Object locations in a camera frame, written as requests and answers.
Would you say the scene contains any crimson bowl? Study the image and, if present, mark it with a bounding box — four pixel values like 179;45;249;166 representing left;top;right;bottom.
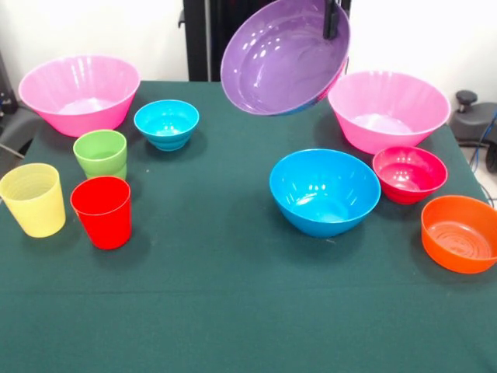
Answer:
372;145;449;205

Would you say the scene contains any green cup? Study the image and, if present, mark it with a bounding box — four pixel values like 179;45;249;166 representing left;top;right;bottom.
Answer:
72;129;128;182

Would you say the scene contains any dark green tablecloth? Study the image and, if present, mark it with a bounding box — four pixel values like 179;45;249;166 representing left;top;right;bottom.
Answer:
0;80;497;373

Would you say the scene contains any large pink bowl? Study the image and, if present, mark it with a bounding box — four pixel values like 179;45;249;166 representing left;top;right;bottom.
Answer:
327;70;452;155
18;54;141;138

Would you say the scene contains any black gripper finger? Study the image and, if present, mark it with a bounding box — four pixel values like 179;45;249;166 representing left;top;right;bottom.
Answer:
322;0;339;40

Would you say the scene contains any red cup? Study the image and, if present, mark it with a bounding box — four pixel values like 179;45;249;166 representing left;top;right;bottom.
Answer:
69;175;132;250

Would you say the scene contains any yellow cup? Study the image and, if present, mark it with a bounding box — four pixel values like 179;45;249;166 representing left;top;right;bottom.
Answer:
0;162;67;239

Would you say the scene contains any large blue bowl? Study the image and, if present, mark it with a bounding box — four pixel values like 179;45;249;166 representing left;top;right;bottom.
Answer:
269;148;382;239

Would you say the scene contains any blue cable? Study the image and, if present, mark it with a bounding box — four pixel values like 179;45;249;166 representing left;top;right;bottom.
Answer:
468;110;497;174

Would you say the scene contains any black rounded floor base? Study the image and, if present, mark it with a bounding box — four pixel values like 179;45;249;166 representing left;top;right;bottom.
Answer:
450;89;497;174

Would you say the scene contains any small blue bowl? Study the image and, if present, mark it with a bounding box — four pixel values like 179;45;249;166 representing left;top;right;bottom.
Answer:
133;99;200;152

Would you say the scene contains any dark grey chair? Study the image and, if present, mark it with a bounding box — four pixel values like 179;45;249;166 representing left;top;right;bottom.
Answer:
0;50;42;164

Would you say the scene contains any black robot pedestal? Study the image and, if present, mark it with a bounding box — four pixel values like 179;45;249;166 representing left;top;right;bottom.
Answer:
178;0;280;82

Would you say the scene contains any orange bowl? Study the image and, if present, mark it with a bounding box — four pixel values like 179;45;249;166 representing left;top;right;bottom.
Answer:
420;194;497;275

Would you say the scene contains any purple bowl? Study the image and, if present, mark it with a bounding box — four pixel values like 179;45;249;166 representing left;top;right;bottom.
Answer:
220;0;352;117

